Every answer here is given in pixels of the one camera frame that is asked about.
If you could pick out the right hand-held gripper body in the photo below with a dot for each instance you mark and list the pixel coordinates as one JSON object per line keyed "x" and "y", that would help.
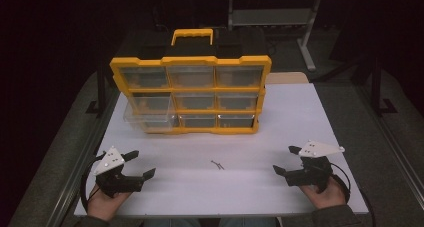
{"x": 311, "y": 173}

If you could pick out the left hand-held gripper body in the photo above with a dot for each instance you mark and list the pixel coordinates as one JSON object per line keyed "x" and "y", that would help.
{"x": 110, "y": 182}

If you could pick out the clear plastic drawer bin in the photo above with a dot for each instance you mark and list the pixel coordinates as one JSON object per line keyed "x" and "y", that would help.
{"x": 150, "y": 122}

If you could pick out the small dark screw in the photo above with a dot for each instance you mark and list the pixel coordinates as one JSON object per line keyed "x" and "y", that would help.
{"x": 214, "y": 162}
{"x": 220, "y": 167}

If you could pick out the yellow black organizer cabinet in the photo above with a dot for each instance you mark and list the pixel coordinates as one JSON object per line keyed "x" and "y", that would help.
{"x": 193, "y": 61}

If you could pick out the person's left hand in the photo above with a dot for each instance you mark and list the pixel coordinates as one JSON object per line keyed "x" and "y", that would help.
{"x": 105, "y": 205}

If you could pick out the person's right hand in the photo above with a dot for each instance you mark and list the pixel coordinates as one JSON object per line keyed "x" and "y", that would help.
{"x": 328, "y": 197}

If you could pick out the light wooden board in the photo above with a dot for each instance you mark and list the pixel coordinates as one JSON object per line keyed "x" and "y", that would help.
{"x": 286, "y": 78}

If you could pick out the black metal stand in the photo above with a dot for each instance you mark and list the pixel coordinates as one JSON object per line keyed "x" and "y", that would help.
{"x": 376, "y": 87}
{"x": 101, "y": 87}

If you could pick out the grid of clear drawers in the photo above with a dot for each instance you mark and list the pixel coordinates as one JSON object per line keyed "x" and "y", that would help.
{"x": 191, "y": 76}

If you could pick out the white metal desk frame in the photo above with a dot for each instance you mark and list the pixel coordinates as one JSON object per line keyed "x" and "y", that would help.
{"x": 305, "y": 43}

